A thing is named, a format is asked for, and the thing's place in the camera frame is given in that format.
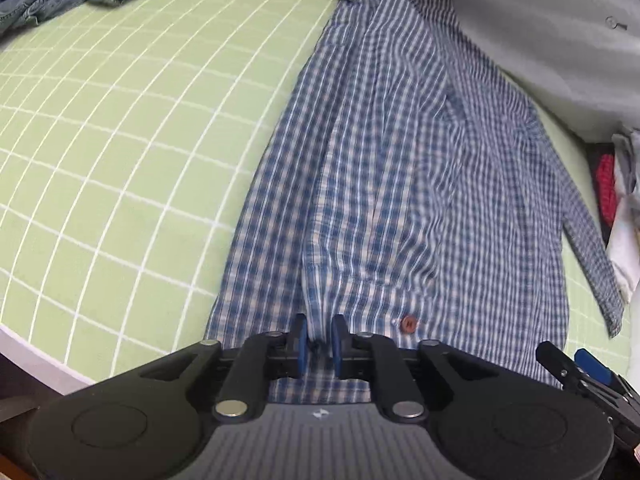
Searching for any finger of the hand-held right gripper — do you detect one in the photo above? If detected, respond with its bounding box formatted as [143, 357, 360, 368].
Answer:
[574, 348, 631, 396]
[535, 341, 588, 393]

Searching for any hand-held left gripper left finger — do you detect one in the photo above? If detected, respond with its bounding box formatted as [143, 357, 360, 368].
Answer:
[139, 313, 309, 422]

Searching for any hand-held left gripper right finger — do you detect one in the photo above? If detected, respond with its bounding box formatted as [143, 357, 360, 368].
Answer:
[331, 313, 502, 422]

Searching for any blue plaid shirt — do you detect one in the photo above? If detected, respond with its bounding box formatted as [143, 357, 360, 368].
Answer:
[204, 0, 625, 406]

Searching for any red cloth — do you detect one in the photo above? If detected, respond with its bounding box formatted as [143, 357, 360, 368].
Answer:
[594, 154, 620, 223]

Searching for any white carrot print sheet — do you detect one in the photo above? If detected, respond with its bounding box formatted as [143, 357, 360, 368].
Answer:
[300, 0, 640, 143]

